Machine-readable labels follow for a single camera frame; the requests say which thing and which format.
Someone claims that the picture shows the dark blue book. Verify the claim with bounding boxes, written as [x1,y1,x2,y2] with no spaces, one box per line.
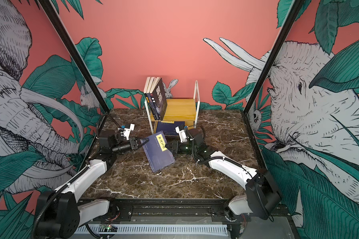
[155,121,185,136]
[143,131,175,172]

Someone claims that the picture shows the black frame post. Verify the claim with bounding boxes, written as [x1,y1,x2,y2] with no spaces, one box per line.
[38,0,110,113]
[243,0,304,115]

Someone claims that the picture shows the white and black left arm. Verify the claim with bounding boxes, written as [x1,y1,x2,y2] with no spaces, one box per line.
[31,128,149,239]

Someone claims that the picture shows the black book standing on shelf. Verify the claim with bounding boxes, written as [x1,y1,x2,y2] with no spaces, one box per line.
[144,77,157,120]

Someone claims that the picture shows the black book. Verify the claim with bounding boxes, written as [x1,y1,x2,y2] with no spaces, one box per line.
[144,77,157,120]
[152,77,167,120]

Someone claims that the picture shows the black left frame post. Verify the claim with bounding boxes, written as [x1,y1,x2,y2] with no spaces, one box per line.
[38,0,110,113]

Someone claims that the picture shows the dark book with portrait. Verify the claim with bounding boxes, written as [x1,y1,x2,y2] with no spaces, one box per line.
[150,77,161,120]

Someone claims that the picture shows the wooden shelf with white frame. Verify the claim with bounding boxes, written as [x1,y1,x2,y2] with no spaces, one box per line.
[142,82,200,134]

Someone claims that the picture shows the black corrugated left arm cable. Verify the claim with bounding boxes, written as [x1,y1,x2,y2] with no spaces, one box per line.
[96,113,122,135]

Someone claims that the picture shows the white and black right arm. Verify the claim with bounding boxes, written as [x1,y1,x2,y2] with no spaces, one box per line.
[166,125,282,221]

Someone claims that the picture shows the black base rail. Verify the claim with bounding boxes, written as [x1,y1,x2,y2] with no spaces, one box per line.
[52,198,291,223]

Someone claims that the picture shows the white slotted cable duct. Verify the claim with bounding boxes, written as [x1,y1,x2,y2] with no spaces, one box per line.
[89,224,229,236]

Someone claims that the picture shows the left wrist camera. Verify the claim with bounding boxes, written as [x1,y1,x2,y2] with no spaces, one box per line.
[118,123,135,140]

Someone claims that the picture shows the black right frame post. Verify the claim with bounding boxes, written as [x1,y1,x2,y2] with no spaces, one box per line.
[243,0,304,115]

